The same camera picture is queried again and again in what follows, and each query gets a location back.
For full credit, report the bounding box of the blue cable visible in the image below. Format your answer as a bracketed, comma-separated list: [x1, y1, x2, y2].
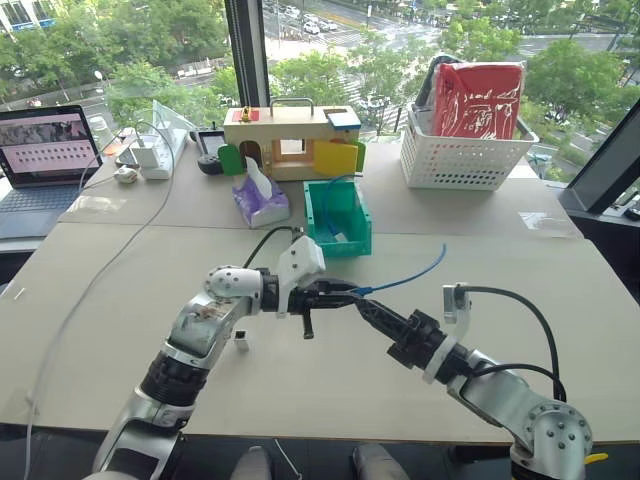
[322, 174, 359, 241]
[356, 243, 448, 296]

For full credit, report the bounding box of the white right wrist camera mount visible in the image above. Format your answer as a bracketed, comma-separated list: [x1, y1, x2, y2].
[422, 282, 473, 386]

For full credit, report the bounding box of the grey rounded shape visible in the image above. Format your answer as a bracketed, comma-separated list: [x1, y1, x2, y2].
[351, 443, 412, 480]

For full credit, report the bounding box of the purple tissue pack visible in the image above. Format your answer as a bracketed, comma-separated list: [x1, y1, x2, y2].
[230, 155, 292, 230]

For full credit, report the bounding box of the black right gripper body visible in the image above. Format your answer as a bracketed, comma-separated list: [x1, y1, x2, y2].
[386, 309, 447, 371]

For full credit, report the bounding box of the white perforated plastic basket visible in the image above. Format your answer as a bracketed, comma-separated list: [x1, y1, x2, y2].
[399, 102, 541, 192]

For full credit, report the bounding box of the green plastic bin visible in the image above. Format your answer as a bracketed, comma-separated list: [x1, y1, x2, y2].
[302, 179, 374, 260]

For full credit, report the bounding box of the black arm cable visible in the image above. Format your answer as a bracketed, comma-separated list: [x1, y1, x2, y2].
[242, 225, 304, 269]
[463, 284, 569, 404]

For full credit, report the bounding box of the grey laptop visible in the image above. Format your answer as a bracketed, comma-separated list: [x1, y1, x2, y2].
[0, 104, 105, 241]

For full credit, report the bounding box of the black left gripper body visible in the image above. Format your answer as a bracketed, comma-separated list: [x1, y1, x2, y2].
[288, 280, 332, 341]

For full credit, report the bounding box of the black window frame pillar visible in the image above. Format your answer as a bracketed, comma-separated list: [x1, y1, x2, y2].
[224, 0, 272, 109]

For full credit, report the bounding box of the red plastic-wrapped package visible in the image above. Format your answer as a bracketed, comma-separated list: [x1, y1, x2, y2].
[432, 60, 526, 139]

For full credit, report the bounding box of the black round speaker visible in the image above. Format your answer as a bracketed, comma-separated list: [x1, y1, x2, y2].
[196, 154, 224, 177]

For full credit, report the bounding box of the black item behind red package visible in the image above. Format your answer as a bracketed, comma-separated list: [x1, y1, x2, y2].
[414, 55, 451, 109]

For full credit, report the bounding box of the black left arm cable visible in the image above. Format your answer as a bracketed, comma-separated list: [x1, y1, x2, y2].
[242, 225, 304, 269]

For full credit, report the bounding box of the white power strip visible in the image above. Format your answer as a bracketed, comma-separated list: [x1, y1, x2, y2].
[130, 126, 189, 181]

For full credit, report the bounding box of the black monitor frame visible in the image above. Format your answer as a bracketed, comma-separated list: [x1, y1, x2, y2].
[556, 98, 640, 217]

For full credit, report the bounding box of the white charger plug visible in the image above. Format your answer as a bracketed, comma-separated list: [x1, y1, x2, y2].
[129, 139, 159, 172]

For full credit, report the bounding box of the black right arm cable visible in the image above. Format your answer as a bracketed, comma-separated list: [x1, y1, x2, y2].
[463, 284, 569, 404]

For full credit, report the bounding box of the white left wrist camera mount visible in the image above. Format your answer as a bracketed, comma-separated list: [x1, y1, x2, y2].
[275, 234, 328, 320]

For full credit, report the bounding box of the wooden toy lock box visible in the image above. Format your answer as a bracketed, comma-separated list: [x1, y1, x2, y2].
[222, 97, 367, 183]

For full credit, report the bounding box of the black remote controller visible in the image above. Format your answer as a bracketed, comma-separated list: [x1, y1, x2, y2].
[189, 121, 229, 157]

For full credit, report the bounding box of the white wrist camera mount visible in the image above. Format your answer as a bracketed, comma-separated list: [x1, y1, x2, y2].
[275, 234, 328, 320]
[422, 282, 473, 386]

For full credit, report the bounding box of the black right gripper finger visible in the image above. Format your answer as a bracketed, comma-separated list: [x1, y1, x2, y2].
[358, 294, 416, 331]
[355, 299, 407, 347]

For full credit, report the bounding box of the long white cable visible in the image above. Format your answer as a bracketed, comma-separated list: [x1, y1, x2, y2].
[22, 119, 177, 480]

